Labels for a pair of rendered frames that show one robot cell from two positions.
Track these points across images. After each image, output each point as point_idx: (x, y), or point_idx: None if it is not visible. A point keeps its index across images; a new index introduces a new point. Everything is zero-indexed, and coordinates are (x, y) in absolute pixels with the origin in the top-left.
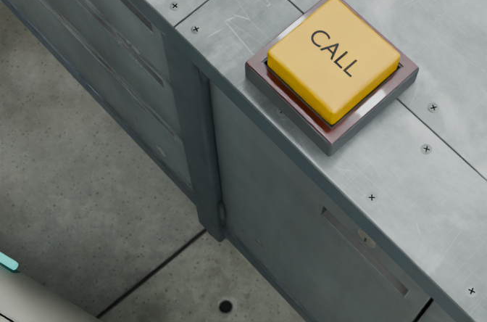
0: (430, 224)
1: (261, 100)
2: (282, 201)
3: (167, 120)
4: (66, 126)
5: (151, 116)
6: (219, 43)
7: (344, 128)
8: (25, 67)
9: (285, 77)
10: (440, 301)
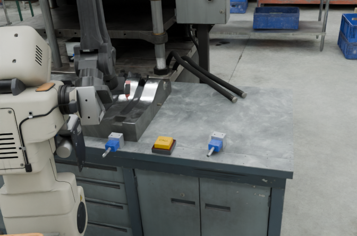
0: (189, 154)
1: (156, 153)
2: (161, 212)
3: (124, 224)
4: None
5: (118, 231)
6: (145, 151)
7: (170, 148)
8: None
9: (158, 146)
10: (197, 165)
